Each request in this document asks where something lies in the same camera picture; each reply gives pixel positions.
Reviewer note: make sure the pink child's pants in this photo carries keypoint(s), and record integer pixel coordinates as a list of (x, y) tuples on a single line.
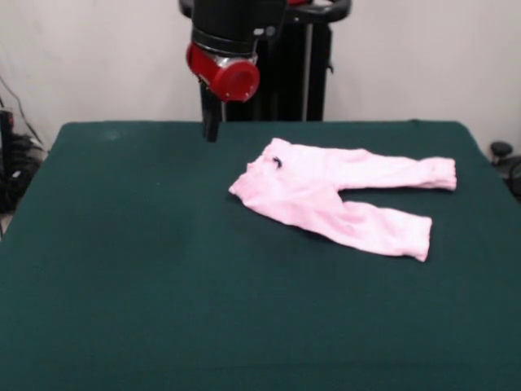
[(325, 191)]

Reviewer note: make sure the black electronics box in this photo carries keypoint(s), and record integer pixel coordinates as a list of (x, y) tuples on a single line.
[(5, 138)]

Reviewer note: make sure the dark green table cloth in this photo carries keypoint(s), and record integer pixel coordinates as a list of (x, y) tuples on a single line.
[(163, 285)]

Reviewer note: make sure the black bag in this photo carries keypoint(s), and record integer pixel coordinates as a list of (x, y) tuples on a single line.
[(12, 191)]

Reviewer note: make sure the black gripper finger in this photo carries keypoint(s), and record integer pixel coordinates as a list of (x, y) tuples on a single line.
[(211, 116)]

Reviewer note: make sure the black office chair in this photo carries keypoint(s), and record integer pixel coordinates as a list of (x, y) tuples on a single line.
[(510, 163)]

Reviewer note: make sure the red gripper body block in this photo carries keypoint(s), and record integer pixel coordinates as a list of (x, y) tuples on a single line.
[(232, 79)]

